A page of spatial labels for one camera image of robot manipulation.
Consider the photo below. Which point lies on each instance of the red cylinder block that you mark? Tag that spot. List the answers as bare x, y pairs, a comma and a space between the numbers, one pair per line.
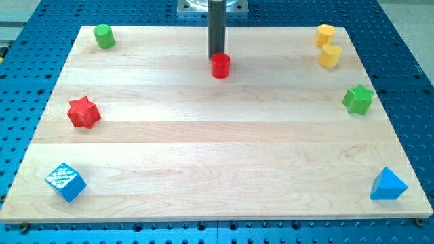
220, 65

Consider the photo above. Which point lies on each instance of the light wooden board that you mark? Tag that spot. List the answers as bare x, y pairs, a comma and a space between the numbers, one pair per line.
272, 141

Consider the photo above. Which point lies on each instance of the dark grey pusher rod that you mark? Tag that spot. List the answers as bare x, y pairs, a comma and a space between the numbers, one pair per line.
216, 26

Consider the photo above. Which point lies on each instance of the yellow heart block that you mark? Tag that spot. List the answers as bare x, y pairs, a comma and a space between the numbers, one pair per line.
330, 55

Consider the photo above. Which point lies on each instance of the red star block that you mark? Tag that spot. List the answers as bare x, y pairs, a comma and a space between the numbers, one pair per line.
83, 113

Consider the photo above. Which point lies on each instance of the yellow hexagon block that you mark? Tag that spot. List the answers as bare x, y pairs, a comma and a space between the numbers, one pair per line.
325, 34

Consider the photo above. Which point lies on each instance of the green cylinder block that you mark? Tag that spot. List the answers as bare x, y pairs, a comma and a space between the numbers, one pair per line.
104, 36

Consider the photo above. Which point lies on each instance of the green star block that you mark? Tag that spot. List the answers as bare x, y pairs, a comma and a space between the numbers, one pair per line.
358, 99

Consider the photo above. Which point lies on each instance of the blue cube block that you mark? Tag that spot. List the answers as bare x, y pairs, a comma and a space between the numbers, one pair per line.
66, 181

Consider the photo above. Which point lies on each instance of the blue pyramid block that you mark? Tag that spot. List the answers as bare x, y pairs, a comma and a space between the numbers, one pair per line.
387, 186

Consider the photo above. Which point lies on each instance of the blue perforated table plate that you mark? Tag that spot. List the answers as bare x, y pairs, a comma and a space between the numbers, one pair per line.
35, 60

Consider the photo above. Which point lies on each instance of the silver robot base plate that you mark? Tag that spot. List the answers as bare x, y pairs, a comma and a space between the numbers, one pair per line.
200, 7

